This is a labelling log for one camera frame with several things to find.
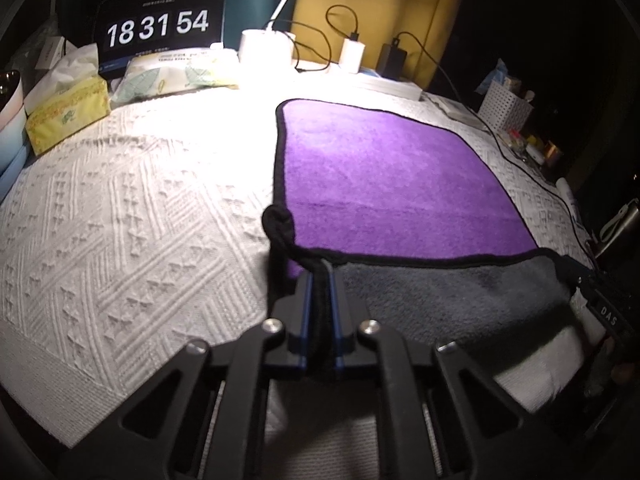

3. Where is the black power adapter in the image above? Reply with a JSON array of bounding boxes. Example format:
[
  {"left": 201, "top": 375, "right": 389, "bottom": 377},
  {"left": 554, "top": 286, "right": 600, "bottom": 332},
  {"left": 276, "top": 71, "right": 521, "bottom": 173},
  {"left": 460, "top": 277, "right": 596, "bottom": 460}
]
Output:
[{"left": 375, "top": 38, "right": 407, "bottom": 80}]

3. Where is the yellow curtain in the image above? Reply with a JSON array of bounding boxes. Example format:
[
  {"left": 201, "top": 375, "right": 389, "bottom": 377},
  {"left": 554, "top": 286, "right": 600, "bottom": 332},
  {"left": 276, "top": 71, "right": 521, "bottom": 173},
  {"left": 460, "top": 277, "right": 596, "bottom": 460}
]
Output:
[{"left": 293, "top": 0, "right": 462, "bottom": 88}]

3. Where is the black cable across table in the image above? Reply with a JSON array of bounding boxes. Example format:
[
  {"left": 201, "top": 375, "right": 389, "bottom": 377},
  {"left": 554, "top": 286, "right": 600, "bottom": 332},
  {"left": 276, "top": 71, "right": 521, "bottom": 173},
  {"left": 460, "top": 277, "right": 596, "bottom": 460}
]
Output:
[{"left": 391, "top": 30, "right": 597, "bottom": 256}]

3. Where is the white textured table cloth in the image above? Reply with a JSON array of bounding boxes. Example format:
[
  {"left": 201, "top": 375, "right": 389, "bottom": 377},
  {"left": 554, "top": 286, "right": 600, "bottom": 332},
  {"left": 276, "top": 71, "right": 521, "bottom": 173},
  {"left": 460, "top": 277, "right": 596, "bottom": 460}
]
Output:
[{"left": 1, "top": 75, "right": 451, "bottom": 479}]

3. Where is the small white box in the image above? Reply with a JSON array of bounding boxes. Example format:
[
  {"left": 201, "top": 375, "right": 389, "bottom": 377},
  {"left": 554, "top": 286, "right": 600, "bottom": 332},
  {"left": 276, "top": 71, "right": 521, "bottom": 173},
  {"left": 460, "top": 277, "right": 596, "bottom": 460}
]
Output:
[{"left": 35, "top": 36, "right": 65, "bottom": 70}]

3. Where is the face towel soft pack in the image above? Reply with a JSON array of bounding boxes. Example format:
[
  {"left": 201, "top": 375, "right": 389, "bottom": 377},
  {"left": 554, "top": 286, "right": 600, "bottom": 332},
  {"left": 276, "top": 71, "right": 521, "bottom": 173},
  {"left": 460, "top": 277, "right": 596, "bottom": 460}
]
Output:
[{"left": 111, "top": 48, "right": 240, "bottom": 107}]

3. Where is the purple and grey towel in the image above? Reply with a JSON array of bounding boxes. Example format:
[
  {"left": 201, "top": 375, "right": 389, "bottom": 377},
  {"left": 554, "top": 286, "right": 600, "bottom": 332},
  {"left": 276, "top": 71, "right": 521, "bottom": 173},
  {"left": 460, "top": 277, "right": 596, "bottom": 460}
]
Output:
[{"left": 262, "top": 99, "right": 575, "bottom": 360}]

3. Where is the steel thermos bottle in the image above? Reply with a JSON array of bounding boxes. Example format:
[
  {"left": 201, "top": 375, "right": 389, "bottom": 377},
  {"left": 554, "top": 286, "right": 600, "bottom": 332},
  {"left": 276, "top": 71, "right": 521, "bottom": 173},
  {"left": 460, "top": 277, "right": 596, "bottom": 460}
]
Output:
[{"left": 596, "top": 198, "right": 639, "bottom": 258}]

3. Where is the white power strip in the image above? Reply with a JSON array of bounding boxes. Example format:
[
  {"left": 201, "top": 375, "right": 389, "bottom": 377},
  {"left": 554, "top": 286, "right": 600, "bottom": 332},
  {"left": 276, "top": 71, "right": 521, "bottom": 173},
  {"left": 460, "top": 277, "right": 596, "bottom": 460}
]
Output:
[{"left": 354, "top": 68, "right": 423, "bottom": 102}]

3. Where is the gold foil packet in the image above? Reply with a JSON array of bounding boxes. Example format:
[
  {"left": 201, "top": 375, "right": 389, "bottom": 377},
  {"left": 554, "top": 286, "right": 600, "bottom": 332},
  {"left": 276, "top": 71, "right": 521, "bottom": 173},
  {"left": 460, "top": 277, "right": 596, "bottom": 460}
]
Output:
[{"left": 544, "top": 141, "right": 562, "bottom": 166}]

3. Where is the white tube bottle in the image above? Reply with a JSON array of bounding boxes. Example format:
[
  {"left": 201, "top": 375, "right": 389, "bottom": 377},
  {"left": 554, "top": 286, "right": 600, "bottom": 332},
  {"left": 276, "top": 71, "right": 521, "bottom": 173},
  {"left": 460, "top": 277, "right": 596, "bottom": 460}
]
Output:
[{"left": 555, "top": 178, "right": 580, "bottom": 223}]

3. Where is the blue round tray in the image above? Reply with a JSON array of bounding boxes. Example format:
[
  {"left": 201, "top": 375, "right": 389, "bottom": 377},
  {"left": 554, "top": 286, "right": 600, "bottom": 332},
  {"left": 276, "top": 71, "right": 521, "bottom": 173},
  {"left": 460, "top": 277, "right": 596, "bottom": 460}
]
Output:
[{"left": 0, "top": 142, "right": 35, "bottom": 203}]

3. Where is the white perforated basket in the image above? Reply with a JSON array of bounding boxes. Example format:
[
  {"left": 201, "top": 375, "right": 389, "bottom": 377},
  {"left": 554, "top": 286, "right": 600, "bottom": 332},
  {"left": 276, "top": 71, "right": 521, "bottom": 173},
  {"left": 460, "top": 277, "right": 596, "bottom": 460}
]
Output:
[{"left": 478, "top": 80, "right": 533, "bottom": 131}]

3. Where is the yellow tissue box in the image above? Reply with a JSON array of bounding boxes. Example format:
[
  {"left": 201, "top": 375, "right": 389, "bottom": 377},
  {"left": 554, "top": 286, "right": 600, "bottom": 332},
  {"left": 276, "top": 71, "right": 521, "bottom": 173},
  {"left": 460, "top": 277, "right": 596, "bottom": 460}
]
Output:
[{"left": 24, "top": 44, "right": 111, "bottom": 156}]

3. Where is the white USB charger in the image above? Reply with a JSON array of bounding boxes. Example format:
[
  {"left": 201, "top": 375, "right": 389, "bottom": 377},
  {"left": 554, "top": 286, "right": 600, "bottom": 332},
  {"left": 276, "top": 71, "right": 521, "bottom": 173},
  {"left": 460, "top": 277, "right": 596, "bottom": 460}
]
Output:
[{"left": 338, "top": 32, "right": 366, "bottom": 75}]

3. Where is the tablet showing clock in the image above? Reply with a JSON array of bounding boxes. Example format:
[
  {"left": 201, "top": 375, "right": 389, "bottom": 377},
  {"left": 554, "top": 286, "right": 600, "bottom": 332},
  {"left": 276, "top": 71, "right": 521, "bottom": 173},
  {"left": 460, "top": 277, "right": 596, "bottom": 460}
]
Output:
[{"left": 93, "top": 0, "right": 226, "bottom": 79}]

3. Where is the white desk lamp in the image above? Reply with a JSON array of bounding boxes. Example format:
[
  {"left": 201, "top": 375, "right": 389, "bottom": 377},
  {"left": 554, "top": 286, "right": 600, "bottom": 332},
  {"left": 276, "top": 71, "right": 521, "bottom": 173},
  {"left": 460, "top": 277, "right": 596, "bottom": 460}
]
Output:
[{"left": 238, "top": 0, "right": 295, "bottom": 74}]

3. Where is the black lamp cable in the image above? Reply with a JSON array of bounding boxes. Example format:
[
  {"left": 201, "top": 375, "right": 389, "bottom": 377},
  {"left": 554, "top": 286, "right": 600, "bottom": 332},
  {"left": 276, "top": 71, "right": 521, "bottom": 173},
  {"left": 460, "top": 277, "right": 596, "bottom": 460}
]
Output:
[{"left": 264, "top": 18, "right": 342, "bottom": 74}]

